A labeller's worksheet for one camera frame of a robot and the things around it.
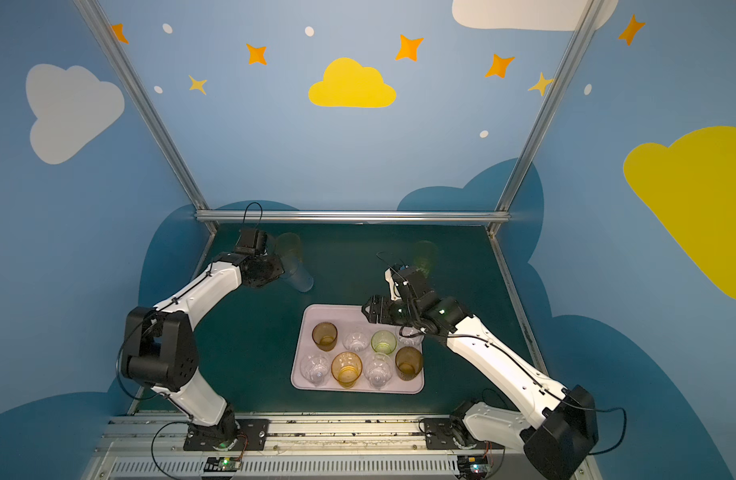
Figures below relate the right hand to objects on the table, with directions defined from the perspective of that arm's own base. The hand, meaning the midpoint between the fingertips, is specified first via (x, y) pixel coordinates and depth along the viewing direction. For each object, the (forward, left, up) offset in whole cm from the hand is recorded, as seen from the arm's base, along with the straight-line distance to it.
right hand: (376, 306), depth 76 cm
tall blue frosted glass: (+14, +25, -7) cm, 30 cm away
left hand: (+16, +30, -7) cm, 35 cm away
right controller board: (-31, -25, -21) cm, 45 cm away
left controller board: (-34, +35, -19) cm, 53 cm away
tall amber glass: (+25, +31, -5) cm, 40 cm away
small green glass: (-2, -2, -19) cm, 19 cm away
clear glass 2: (-2, +6, -19) cm, 20 cm away
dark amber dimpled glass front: (-8, -10, -17) cm, 21 cm away
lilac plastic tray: (-5, +10, -18) cm, 21 cm away
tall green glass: (+24, -15, -7) cm, 29 cm away
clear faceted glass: (-10, -1, -19) cm, 22 cm away
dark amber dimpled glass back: (-1, +16, -17) cm, 23 cm away
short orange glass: (-10, +8, -18) cm, 22 cm away
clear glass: (-10, +17, -18) cm, 27 cm away
